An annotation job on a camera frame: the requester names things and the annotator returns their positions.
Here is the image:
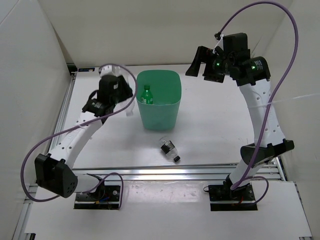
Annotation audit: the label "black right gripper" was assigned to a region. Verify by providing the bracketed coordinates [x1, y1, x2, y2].
[185, 46, 234, 84]

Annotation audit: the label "green soda bottle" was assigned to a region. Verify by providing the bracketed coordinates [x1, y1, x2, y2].
[140, 85, 153, 105]

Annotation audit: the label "clear bottle black label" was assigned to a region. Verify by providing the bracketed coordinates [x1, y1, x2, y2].
[159, 137, 181, 163]

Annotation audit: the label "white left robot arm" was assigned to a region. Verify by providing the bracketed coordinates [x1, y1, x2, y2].
[34, 73, 133, 198]

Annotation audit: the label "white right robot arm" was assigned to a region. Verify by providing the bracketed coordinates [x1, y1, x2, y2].
[185, 32, 295, 200]

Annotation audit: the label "green plastic bin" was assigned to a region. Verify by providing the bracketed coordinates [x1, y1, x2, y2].
[136, 69, 182, 131]

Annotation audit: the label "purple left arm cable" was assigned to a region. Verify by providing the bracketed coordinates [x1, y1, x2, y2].
[21, 63, 139, 210]

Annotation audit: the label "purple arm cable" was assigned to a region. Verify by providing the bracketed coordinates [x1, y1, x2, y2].
[213, 0, 300, 209]
[21, 63, 139, 210]

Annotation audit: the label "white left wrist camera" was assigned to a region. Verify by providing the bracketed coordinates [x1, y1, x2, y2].
[98, 64, 121, 78]

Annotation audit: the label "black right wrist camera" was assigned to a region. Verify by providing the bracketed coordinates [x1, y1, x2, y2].
[222, 32, 248, 54]

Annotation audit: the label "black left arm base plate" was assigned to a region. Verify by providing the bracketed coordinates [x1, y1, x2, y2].
[73, 183, 122, 210]

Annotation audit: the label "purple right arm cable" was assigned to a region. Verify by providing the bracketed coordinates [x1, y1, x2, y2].
[213, 0, 300, 209]

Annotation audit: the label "aluminium table frame rail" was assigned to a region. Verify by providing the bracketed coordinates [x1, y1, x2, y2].
[12, 63, 286, 240]

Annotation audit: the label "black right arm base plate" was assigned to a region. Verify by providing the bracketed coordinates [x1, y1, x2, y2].
[203, 182, 258, 212]

